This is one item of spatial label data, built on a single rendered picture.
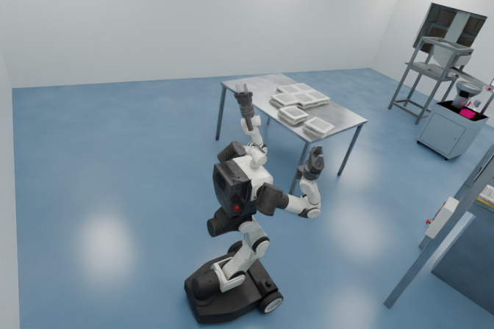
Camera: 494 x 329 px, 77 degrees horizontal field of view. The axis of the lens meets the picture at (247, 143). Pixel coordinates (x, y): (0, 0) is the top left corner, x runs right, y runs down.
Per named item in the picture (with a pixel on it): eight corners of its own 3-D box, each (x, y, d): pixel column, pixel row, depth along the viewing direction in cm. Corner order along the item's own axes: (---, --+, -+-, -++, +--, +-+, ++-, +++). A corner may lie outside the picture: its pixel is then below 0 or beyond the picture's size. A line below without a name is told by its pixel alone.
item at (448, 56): (370, 109, 633) (403, 34, 552) (401, 103, 689) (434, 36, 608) (435, 147, 538) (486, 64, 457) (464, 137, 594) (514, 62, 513)
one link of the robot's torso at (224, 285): (220, 295, 226) (223, 285, 219) (209, 272, 239) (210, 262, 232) (244, 284, 236) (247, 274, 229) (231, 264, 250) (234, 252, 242)
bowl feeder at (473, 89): (441, 102, 507) (453, 81, 487) (451, 100, 526) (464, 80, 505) (470, 117, 474) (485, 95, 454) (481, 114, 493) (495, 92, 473)
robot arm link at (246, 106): (238, 90, 196) (242, 107, 202) (230, 96, 189) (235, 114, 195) (255, 89, 190) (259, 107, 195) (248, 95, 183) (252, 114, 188)
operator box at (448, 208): (423, 233, 213) (443, 206, 199) (431, 222, 224) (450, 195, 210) (433, 239, 209) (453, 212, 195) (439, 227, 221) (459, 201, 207)
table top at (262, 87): (220, 84, 392) (220, 81, 390) (279, 75, 460) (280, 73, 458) (309, 145, 305) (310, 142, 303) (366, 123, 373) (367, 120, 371)
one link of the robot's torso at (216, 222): (213, 242, 189) (217, 222, 179) (204, 227, 197) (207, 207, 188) (251, 228, 203) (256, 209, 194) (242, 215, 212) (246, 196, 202)
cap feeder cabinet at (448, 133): (412, 142, 541) (434, 103, 500) (430, 136, 571) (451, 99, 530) (447, 162, 499) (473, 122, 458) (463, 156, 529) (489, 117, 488)
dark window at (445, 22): (412, 48, 795) (433, 1, 735) (412, 48, 795) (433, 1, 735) (462, 67, 707) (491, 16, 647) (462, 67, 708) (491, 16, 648)
